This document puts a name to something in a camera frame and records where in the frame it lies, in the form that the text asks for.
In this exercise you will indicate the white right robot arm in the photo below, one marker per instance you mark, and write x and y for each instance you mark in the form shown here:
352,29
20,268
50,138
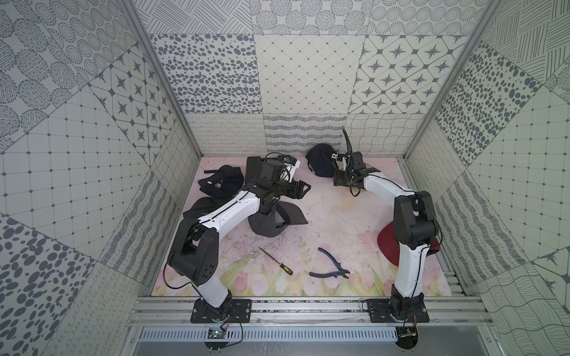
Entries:
414,226

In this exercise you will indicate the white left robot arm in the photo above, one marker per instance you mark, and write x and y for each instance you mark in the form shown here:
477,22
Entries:
263,200

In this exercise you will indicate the yellow handled screwdriver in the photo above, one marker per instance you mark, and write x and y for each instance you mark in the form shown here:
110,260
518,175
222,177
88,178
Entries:
281,265

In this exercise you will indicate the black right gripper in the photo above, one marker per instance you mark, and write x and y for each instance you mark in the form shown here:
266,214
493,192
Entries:
352,159

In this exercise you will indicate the navy baseball cap metal buckle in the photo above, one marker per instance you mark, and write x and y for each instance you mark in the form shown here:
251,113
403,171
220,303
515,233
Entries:
223,183

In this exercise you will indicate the black plastic tool case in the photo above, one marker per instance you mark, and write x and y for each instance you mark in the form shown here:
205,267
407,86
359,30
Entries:
254,168

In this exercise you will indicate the dark grey baseball cap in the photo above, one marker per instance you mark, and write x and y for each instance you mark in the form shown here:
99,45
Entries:
204,206

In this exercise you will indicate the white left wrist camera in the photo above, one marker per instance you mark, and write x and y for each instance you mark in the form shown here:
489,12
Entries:
291,164

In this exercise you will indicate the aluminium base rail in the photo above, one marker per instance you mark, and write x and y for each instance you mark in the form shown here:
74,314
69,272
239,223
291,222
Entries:
295,319

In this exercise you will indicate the dark red baseball cap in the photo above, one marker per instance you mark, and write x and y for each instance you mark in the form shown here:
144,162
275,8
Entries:
388,244

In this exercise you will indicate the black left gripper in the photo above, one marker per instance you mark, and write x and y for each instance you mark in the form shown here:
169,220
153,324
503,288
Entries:
293,190

